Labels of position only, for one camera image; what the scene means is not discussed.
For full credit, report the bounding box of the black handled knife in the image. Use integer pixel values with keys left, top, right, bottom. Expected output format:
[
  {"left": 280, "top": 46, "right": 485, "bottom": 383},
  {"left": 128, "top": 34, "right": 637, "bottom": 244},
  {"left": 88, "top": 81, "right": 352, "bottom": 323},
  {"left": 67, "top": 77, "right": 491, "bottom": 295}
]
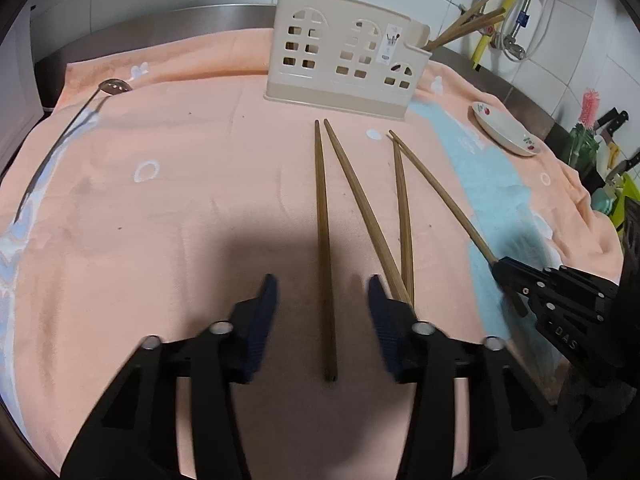
[{"left": 594, "top": 108, "right": 629, "bottom": 136}]

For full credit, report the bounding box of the braided metal hose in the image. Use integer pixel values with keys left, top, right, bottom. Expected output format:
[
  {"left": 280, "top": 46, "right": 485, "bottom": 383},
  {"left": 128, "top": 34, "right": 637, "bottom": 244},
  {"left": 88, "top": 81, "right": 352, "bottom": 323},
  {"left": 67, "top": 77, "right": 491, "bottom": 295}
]
[{"left": 502, "top": 0, "right": 561, "bottom": 61}]

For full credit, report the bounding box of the metal slotted spoon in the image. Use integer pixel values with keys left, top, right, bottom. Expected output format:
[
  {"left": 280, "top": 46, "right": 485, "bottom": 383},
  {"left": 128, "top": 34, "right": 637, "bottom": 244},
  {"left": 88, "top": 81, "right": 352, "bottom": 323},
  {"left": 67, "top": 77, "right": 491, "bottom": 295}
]
[{"left": 12, "top": 78, "right": 134, "bottom": 224}]

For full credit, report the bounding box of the beige plastic utensil holder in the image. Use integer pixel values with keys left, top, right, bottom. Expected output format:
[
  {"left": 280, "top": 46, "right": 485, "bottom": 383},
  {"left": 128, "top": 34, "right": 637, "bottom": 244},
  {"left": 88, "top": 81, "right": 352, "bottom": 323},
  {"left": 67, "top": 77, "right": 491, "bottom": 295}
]
[{"left": 265, "top": 0, "right": 432, "bottom": 120}]

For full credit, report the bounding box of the white microwave oven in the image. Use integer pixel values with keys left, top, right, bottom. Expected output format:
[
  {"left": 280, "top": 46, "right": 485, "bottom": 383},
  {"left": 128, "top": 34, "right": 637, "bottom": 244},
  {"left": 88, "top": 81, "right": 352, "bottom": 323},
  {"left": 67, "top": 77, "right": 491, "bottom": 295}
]
[{"left": 0, "top": 6, "right": 43, "bottom": 171}]

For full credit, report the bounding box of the pink bottle brush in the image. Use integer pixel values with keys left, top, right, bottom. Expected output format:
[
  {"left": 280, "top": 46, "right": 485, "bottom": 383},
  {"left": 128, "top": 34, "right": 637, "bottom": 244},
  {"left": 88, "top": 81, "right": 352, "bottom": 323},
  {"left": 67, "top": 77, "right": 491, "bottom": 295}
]
[{"left": 578, "top": 89, "right": 600, "bottom": 130}]

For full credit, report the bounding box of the green glass bottle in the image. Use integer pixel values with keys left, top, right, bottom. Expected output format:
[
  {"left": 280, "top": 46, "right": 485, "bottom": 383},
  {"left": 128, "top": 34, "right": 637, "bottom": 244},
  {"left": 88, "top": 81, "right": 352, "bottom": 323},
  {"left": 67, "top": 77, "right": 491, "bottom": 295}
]
[{"left": 567, "top": 122, "right": 599, "bottom": 171}]

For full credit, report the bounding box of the peach printed towel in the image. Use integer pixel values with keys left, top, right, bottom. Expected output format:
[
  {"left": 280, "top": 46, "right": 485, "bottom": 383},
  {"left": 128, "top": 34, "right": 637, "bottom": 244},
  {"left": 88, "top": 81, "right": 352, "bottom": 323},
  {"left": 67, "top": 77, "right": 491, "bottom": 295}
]
[{"left": 1, "top": 29, "right": 623, "bottom": 479}]

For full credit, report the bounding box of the yellow gas hose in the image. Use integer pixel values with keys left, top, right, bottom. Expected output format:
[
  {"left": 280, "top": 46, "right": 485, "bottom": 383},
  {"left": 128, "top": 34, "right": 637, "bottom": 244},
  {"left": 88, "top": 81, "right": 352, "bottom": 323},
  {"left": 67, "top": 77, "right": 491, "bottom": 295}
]
[{"left": 470, "top": 0, "right": 544, "bottom": 68}]

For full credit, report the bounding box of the white floral ceramic dish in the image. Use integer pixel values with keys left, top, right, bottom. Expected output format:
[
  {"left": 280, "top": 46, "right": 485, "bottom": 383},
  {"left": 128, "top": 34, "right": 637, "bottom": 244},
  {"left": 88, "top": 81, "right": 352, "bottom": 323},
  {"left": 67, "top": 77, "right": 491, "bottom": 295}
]
[{"left": 471, "top": 102, "right": 540, "bottom": 157}]

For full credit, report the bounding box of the wooden chopstick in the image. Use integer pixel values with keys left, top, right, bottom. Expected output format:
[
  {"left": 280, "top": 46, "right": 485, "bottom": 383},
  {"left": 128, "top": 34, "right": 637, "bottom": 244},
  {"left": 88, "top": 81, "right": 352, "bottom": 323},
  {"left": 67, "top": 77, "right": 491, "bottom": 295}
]
[
  {"left": 424, "top": 6, "right": 506, "bottom": 52},
  {"left": 426, "top": 14, "right": 508, "bottom": 53},
  {"left": 423, "top": 0, "right": 489, "bottom": 51},
  {"left": 388, "top": 130, "right": 498, "bottom": 266},
  {"left": 393, "top": 141, "right": 414, "bottom": 304},
  {"left": 323, "top": 118, "right": 411, "bottom": 304},
  {"left": 314, "top": 119, "right": 338, "bottom": 382}
]

